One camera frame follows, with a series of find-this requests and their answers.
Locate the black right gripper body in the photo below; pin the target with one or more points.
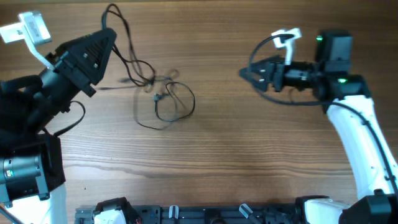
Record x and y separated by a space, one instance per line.
277 65

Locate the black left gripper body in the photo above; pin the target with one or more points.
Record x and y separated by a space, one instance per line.
71 66

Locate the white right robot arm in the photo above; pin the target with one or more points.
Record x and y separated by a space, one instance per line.
347 101

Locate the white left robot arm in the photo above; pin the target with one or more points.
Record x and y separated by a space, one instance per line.
32 176

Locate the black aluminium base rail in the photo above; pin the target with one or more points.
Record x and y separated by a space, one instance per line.
245 213

